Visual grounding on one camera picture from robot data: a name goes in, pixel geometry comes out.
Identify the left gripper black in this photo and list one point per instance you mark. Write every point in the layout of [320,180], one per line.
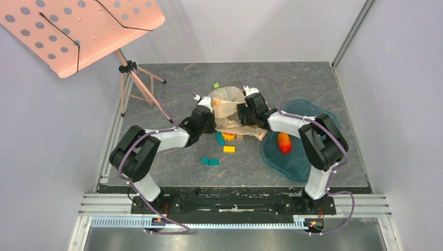
[213,125]

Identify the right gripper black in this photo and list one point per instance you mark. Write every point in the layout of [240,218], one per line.
[242,115]

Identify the translucent orange plastic bag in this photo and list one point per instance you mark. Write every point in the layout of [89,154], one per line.
[225,101]

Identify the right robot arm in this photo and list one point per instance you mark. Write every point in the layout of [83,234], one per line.
[324,145]

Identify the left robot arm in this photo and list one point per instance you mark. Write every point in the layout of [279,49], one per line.
[134,154]

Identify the teal block near bag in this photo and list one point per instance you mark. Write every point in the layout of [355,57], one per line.
[220,139]

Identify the yellow orange toy piece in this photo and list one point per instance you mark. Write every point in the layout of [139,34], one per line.
[228,136]

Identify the yellow rectangular block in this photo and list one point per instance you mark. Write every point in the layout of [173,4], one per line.
[229,149]

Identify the teal cube block left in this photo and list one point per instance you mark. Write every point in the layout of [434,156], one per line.
[204,160]

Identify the teal cube block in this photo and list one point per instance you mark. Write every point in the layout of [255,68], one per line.
[213,162]
[204,160]

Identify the teal cube block right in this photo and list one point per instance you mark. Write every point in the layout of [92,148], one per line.
[213,162]

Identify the teal transparent plastic tray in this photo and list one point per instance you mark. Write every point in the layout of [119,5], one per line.
[293,165]

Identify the pink music stand tripod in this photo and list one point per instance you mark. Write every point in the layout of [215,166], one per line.
[129,68]

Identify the pink perforated music stand desk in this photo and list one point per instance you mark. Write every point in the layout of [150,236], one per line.
[71,35]

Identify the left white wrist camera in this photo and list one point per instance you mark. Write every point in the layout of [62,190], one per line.
[205,101]

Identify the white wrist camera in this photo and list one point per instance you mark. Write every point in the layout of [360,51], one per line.
[205,101]
[248,91]

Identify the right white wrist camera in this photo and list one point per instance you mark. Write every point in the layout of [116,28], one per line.
[248,91]

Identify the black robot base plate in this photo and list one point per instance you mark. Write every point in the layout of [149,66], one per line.
[285,200]

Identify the aluminium frame rail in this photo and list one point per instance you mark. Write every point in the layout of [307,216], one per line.
[113,210]

